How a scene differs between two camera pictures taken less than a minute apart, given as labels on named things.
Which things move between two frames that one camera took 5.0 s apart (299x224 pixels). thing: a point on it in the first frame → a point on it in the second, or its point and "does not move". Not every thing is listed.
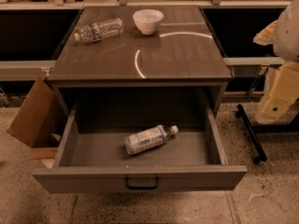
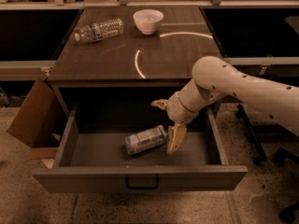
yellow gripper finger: [267, 35] → [163, 103]
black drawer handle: [141, 188] does not move
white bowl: [148, 20] does not move
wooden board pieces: [47, 155] does not move
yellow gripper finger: [284, 92] → [177, 136]
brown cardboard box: [39, 117] does not move
